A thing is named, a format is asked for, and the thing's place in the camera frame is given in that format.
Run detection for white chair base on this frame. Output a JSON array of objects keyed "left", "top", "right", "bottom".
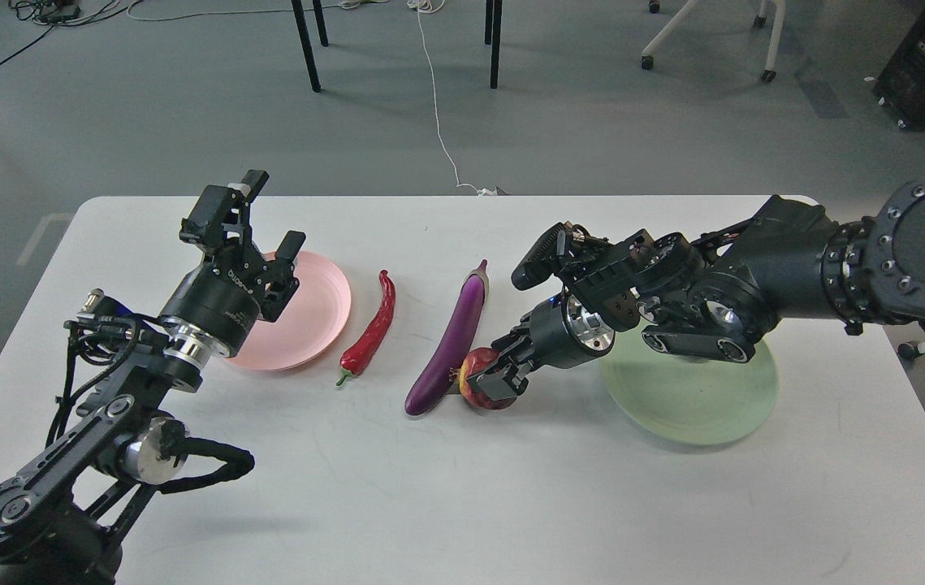
[{"left": 637, "top": 1, "right": 789, "bottom": 85}]

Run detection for black cables on floor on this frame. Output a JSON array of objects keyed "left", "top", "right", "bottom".
[{"left": 0, "top": 0, "right": 146, "bottom": 94}]

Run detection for pink plate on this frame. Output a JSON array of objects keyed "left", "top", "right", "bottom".
[{"left": 227, "top": 251, "right": 352, "bottom": 371}]

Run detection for red pomegranate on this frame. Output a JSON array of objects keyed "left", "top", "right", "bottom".
[{"left": 448, "top": 347, "right": 517, "bottom": 410}]

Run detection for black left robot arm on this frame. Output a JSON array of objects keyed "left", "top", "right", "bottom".
[{"left": 0, "top": 170, "right": 305, "bottom": 584}]

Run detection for black table leg rear right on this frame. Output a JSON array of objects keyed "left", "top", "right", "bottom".
[{"left": 483, "top": 0, "right": 493, "bottom": 46}]

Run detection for red chili pepper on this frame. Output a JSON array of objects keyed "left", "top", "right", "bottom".
[{"left": 335, "top": 270, "right": 396, "bottom": 388}]

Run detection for white cable on floor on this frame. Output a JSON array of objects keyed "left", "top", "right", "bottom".
[{"left": 406, "top": 0, "right": 508, "bottom": 197}]

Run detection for green plate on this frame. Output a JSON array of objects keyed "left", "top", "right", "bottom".
[{"left": 599, "top": 334, "right": 779, "bottom": 447}]

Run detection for purple eggplant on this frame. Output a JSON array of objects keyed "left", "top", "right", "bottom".
[{"left": 404, "top": 259, "right": 489, "bottom": 416}]

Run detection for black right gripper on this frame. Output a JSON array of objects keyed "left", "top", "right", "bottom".
[{"left": 469, "top": 295, "right": 616, "bottom": 400}]

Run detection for black table leg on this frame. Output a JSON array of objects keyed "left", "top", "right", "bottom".
[
  {"left": 290, "top": 0, "right": 322, "bottom": 93},
  {"left": 311, "top": 0, "right": 330, "bottom": 47},
  {"left": 488, "top": 0, "right": 504, "bottom": 90},
  {"left": 483, "top": 0, "right": 493, "bottom": 46}
]

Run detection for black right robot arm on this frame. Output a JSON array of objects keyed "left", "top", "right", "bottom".
[{"left": 457, "top": 178, "right": 925, "bottom": 408}]

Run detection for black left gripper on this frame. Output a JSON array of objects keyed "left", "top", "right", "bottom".
[{"left": 158, "top": 170, "right": 306, "bottom": 357}]

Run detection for black table leg rear left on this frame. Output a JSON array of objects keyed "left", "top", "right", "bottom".
[{"left": 311, "top": 0, "right": 330, "bottom": 47}]

